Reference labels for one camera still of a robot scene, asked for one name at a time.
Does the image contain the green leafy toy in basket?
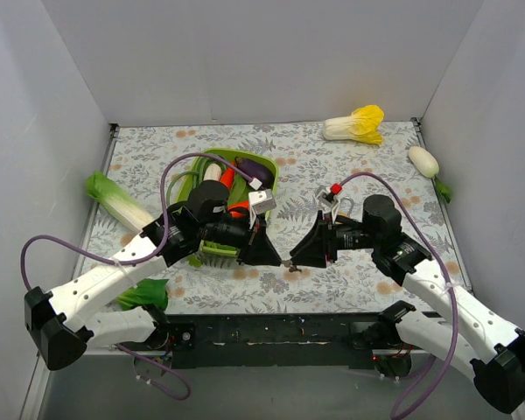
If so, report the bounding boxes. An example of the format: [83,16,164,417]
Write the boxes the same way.
[187,253,210,269]

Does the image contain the green bok choy toy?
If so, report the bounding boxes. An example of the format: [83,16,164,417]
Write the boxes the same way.
[115,278,169,311]

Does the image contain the white toy radish in basket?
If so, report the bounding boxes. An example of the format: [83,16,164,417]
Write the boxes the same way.
[203,163,222,181]

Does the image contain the purple toy eggplant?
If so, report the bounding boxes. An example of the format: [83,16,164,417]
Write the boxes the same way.
[235,157,275,188]

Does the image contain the silver keys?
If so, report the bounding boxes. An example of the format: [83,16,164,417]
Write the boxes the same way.
[282,260,302,273]

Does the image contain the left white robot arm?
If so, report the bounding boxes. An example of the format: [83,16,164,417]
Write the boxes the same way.
[24,180,282,371]

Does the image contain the orange toy carrot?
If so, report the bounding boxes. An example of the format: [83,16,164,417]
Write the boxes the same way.
[220,163,235,190]

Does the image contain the yellow napa cabbage toy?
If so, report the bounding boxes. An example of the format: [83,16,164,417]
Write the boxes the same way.
[322,105,384,145]

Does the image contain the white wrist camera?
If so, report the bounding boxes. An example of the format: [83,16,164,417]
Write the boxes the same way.
[248,189,276,228]
[315,184,342,222]

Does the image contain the floral table mat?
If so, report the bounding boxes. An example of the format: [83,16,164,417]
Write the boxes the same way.
[72,121,473,315]

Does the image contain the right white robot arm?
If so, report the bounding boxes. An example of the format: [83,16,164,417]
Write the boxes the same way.
[290,194,525,414]

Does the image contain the purple cable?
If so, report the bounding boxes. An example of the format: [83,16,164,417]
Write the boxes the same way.
[330,171,459,420]
[20,151,263,402]

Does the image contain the red toy chili pepper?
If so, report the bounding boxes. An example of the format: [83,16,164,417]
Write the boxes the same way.
[227,200,249,218]

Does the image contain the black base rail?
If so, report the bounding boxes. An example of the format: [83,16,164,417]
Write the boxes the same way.
[130,311,425,371]

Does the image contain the green napa cabbage toy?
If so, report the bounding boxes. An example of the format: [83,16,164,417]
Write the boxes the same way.
[85,171,155,234]

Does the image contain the green toy long beans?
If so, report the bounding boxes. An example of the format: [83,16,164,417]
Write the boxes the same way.
[166,157,211,205]

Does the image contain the brass padlock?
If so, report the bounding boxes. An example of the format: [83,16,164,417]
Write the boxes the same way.
[337,197,355,217]

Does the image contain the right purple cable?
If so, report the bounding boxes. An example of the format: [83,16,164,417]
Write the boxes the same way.
[330,171,459,420]

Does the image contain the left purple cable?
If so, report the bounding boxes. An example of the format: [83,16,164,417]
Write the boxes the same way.
[20,151,263,402]

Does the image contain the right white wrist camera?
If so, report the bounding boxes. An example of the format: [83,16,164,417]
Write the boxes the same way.
[315,184,342,222]

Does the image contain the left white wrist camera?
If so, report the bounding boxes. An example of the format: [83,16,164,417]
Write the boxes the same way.
[248,189,276,228]

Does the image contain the white toy daikon radish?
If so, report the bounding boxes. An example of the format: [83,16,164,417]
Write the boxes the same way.
[408,146,452,204]

